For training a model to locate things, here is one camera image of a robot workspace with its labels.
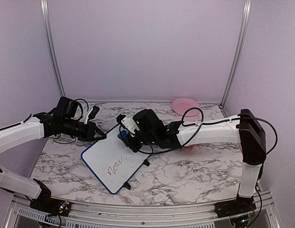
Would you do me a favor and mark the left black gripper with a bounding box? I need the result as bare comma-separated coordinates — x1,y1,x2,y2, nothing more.
62,117,107,142

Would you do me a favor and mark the blue whiteboard eraser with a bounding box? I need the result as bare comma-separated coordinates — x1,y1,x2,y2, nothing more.
118,130,128,140

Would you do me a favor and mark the small blue-framed whiteboard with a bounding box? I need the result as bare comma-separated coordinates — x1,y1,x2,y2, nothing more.
80,125,150,194

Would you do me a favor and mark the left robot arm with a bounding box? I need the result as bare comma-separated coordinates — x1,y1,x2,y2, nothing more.
0,96,107,211

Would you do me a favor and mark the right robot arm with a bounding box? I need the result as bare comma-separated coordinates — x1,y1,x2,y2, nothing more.
116,109,274,213

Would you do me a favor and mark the pink plate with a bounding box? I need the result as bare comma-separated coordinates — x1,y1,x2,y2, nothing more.
171,97,201,117

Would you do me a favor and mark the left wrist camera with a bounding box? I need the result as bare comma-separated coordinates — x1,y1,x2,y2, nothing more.
83,105,100,124

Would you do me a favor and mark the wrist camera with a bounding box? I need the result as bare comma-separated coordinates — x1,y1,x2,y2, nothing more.
116,114,139,137
83,105,100,124

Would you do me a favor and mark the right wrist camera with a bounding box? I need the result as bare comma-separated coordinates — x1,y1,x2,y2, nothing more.
116,114,139,137

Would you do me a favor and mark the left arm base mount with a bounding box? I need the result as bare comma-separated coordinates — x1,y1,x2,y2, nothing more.
29,198,70,217

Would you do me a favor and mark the front aluminium rail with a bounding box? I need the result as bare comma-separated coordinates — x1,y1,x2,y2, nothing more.
3,191,282,228

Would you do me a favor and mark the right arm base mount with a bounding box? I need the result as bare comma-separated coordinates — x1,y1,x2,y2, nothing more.
214,198,256,218

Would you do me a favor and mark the left aluminium frame post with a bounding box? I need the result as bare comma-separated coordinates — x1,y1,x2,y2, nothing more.
40,0,66,96

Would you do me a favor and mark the aluminium frame post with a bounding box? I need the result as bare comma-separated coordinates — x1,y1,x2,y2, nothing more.
40,0,66,96
220,0,252,109

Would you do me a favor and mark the right aluminium frame post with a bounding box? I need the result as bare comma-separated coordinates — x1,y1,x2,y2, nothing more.
220,0,252,109

